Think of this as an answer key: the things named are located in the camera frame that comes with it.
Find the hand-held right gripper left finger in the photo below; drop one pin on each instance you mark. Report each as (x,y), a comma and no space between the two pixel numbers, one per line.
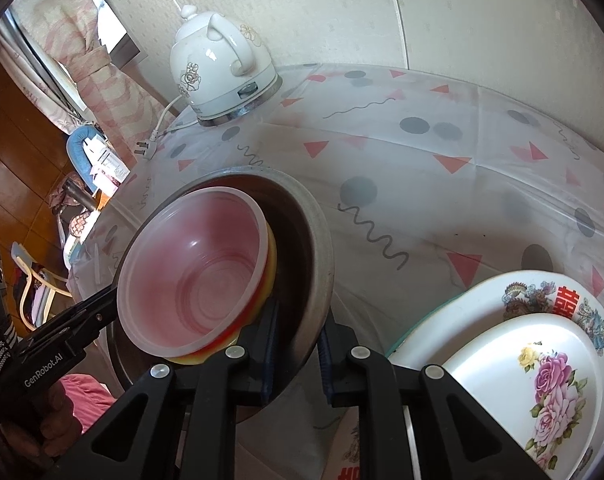
(269,360)

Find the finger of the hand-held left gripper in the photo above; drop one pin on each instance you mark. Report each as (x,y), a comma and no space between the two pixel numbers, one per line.
(87,317)

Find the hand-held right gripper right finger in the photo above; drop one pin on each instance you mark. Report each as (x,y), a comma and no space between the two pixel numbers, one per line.
(327,365)

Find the yellow plastic bowl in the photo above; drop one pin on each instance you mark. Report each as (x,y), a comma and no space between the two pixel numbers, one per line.
(269,265)

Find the stainless steel bowl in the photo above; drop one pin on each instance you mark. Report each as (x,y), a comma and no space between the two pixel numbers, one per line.
(307,270)

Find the teal plate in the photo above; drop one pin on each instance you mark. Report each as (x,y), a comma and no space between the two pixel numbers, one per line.
(416,321)

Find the red plastic bowl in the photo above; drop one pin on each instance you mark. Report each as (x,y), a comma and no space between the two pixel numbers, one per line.
(192,270)

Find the large white dragon-print plate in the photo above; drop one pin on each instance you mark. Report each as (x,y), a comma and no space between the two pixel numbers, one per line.
(481,305)

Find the small white floral plate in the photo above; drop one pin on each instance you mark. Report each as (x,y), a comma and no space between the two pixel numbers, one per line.
(506,375)

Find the person's left hand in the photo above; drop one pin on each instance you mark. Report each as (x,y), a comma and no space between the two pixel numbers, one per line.
(47,425)

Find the pink clothing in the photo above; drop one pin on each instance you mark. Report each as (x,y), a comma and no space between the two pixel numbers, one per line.
(89,397)

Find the white printed cloth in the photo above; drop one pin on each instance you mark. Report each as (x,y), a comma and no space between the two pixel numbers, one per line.
(292,445)

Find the white cardboard box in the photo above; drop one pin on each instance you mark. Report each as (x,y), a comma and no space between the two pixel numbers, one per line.
(109,162)

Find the pink patterned curtain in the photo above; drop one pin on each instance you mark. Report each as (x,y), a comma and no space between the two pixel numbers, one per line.
(107,90)

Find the window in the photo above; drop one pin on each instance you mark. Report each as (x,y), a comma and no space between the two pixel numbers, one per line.
(117,45)

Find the white ceramic electric kettle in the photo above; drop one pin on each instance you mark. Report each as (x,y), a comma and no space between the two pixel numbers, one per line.
(217,75)

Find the wooden chair frame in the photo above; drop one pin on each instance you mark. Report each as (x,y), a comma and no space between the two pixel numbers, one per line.
(29,270)

